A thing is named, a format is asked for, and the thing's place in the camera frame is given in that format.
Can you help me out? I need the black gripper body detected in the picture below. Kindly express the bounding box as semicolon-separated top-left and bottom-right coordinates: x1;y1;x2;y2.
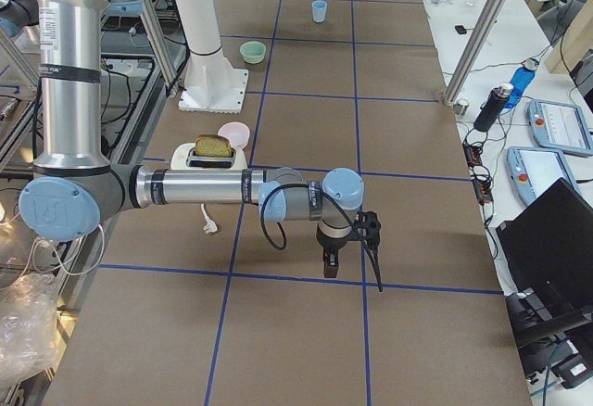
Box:
316;222;352;253

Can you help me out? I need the light blue cup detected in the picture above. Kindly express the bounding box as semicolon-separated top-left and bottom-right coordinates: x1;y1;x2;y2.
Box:
311;0;328;23

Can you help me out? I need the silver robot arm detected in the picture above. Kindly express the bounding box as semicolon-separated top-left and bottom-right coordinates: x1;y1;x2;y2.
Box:
19;0;379;278
1;0;39;37

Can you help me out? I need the pink bowl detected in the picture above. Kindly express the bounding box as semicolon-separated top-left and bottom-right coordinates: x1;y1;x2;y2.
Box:
218;121;251;149

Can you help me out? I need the toast slice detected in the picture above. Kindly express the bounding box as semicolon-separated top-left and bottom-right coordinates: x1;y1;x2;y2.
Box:
194;134;233;158

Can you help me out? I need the cream toaster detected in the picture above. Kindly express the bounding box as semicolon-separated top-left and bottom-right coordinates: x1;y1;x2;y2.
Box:
170;143;247;171

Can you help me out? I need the orange black usb hub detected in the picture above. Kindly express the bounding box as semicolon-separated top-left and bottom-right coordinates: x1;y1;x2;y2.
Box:
463;144;483;168

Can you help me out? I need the light green bowl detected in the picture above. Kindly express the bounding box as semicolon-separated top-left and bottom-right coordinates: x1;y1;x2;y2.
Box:
239;41;267;64

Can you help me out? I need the black laptop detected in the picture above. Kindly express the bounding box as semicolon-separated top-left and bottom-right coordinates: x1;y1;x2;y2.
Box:
496;178;592;330

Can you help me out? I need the blue teach pendant near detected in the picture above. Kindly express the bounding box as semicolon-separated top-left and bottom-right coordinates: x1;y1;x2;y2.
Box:
506;146;580;206

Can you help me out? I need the blue teach pendant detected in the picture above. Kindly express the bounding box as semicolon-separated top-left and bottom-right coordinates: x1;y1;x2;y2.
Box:
527;100;592;157
506;146;580;206

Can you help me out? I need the black thermos bottle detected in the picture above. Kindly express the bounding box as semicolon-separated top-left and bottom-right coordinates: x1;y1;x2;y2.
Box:
473;82;513;133

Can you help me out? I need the blue water bottle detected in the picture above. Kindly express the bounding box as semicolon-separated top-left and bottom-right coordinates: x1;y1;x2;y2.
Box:
504;57;539;111

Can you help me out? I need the blue teach pendant far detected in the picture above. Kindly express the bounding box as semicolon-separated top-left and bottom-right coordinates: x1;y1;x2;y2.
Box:
527;100;592;157

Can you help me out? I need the clear plastic bag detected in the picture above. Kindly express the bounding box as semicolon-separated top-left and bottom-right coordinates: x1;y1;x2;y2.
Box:
1;273;58;387

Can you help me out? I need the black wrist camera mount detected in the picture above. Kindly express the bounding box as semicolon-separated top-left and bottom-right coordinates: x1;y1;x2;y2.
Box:
354;210;381;247

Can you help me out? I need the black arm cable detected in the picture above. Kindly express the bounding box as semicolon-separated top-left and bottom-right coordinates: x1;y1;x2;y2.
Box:
259;182;385;293

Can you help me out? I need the white toaster plug cable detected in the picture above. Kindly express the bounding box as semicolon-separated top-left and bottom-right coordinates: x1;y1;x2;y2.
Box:
199;202;220;235

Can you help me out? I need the white pedestal column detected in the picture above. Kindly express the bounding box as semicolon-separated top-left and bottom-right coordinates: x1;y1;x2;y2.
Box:
175;0;248;113

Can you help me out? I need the aluminium frame post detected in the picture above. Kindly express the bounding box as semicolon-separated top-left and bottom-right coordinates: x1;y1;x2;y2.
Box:
442;0;506;107

